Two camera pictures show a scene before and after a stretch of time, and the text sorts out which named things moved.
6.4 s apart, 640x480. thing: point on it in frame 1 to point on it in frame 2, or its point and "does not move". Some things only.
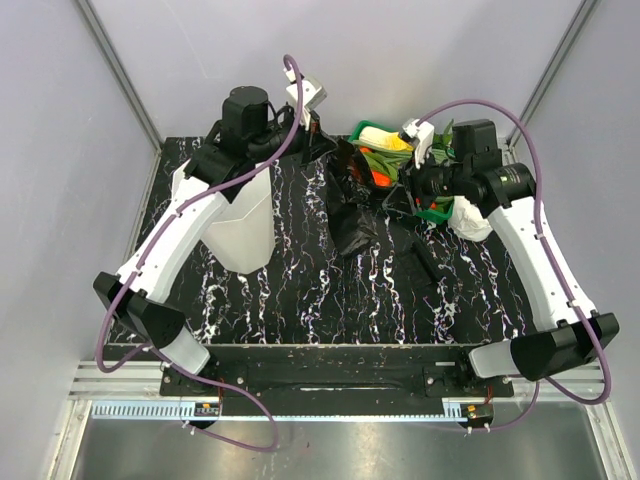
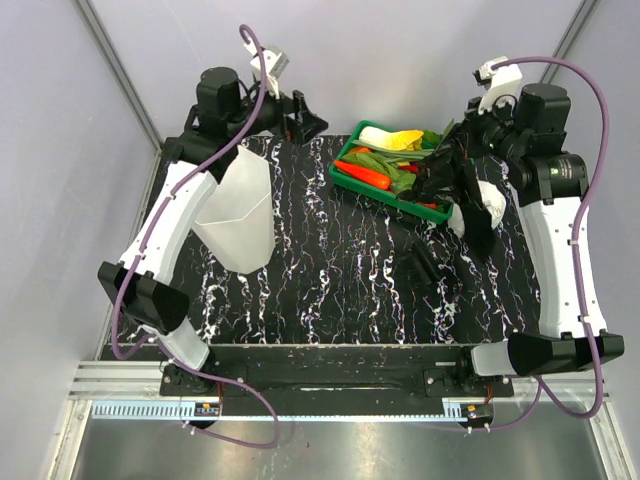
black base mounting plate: (326, 380) does not move
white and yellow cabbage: (380, 137) does not move
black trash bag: (354, 202) to (448, 173)
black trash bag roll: (426, 262) does not move
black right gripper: (414, 184) to (469, 127)
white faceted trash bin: (242, 237) does not move
